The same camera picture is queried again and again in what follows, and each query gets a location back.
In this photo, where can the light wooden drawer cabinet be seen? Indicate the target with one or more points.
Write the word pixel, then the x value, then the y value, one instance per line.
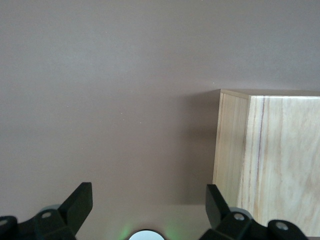
pixel 280 155

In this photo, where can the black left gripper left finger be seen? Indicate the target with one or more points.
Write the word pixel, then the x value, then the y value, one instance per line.
pixel 75 210

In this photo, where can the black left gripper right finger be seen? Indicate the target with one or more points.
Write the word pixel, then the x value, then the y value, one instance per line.
pixel 225 222

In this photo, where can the brown table mat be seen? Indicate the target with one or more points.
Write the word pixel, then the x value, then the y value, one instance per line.
pixel 100 87

